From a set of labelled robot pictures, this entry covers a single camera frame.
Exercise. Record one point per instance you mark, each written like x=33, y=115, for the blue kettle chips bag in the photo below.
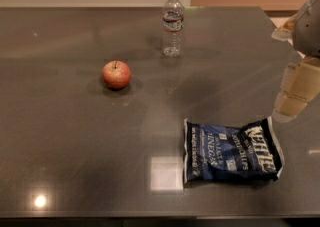
x=220, y=153

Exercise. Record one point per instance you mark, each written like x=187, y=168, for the red apple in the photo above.
x=116, y=74

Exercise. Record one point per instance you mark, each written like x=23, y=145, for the clear plastic water bottle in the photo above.
x=172, y=23

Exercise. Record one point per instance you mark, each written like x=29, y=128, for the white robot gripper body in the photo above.
x=308, y=27

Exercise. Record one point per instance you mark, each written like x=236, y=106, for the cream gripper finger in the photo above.
x=300, y=85
x=285, y=31

